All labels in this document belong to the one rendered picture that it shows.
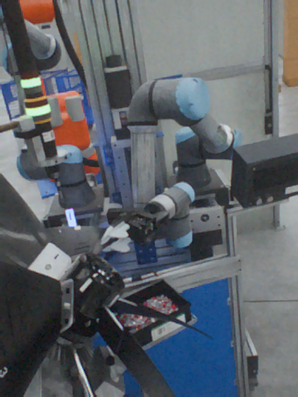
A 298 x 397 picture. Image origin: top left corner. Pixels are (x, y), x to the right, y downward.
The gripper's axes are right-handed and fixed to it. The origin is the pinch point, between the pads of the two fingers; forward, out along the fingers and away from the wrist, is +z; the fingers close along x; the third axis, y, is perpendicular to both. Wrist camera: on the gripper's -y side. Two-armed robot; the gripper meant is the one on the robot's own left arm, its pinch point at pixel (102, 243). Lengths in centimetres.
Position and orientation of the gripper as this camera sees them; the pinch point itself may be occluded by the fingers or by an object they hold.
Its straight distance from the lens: 105.4
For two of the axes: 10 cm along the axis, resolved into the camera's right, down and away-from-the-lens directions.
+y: 7.8, 2.5, -5.7
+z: -6.2, 4.0, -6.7
